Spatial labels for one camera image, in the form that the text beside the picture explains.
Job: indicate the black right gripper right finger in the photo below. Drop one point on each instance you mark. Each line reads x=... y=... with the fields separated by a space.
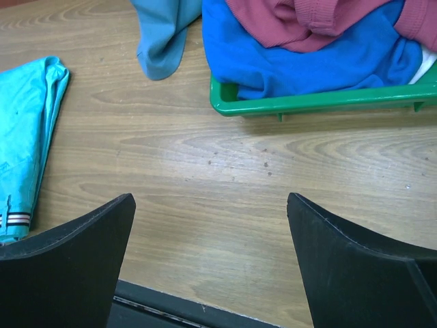
x=355 y=277

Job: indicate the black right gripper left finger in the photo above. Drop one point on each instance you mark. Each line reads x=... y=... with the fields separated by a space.
x=66 y=276

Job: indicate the bright blue ribbed tank top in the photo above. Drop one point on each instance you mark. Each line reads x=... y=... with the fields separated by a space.
x=369 y=54

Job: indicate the maroon tank top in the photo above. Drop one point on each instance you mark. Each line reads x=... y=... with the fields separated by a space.
x=307 y=26

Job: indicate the teal blue tank top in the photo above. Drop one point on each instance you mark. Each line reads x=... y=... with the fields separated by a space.
x=163 y=27

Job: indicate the turquoise folded shorts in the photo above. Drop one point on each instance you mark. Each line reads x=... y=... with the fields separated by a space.
x=31 y=96

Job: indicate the green plastic tray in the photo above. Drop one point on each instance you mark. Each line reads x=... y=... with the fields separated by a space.
x=223 y=98

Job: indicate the white cloth in tray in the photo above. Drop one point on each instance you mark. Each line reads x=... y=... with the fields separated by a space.
x=428 y=59

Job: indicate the black table edge rail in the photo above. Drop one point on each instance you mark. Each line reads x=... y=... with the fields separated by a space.
x=137 y=306

